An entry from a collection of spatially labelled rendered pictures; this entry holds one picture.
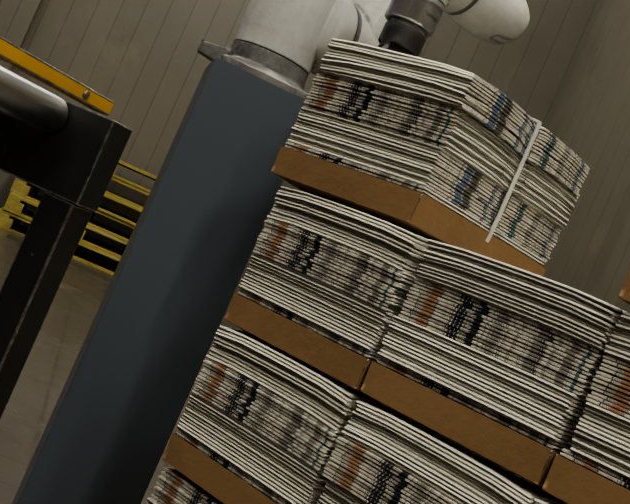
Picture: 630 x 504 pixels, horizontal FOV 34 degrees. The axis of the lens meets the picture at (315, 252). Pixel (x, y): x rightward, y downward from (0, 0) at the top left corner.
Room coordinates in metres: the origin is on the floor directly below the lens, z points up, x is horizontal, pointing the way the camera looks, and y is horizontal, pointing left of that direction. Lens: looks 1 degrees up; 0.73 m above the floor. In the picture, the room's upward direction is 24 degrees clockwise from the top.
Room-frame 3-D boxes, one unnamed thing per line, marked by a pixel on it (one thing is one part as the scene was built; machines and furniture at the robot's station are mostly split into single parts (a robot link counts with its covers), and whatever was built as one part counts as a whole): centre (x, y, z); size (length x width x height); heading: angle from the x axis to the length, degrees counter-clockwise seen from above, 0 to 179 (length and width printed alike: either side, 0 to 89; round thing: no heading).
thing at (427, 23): (1.75, 0.01, 1.19); 0.09 x 0.09 x 0.06
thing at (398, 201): (1.54, -0.05, 0.86); 0.29 x 0.16 x 0.04; 48
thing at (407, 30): (1.75, 0.01, 1.12); 0.08 x 0.07 x 0.09; 137
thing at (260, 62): (1.93, 0.24, 1.03); 0.22 x 0.18 x 0.06; 102
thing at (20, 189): (8.95, 1.96, 0.45); 1.26 x 0.90 x 0.90; 102
